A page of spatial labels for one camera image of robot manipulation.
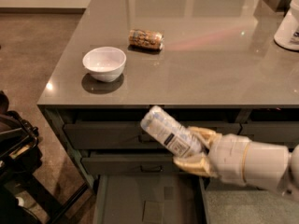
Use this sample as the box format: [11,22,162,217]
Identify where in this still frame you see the grey counter cabinet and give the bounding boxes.
[38,0,299,224]

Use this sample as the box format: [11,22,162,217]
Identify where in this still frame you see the top left grey drawer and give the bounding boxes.
[64,109,241,149]

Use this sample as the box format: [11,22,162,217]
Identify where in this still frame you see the white ceramic bowl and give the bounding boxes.
[82,47,127,82]

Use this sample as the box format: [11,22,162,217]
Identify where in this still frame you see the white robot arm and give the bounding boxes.
[173,127,299,202]

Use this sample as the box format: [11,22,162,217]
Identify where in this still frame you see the white wipes canister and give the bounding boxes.
[274,0,299,51]

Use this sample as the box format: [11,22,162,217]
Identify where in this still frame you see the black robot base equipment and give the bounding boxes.
[0,91,88,224]

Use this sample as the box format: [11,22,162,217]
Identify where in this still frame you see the patterned snack can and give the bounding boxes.
[129,29,164,50]

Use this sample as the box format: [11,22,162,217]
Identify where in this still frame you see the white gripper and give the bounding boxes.
[173,126,250,186]

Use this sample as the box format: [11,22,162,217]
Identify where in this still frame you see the top right grey drawer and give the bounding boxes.
[240,108,299,148]

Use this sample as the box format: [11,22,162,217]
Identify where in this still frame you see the open bottom left drawer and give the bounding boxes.
[93,174,209,224]

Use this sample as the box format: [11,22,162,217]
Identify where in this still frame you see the grey drawer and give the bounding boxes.
[240,108,299,148]
[81,149,179,175]
[64,109,241,149]

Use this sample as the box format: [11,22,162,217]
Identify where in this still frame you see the middle left grey drawer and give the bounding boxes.
[81,149,179,175]

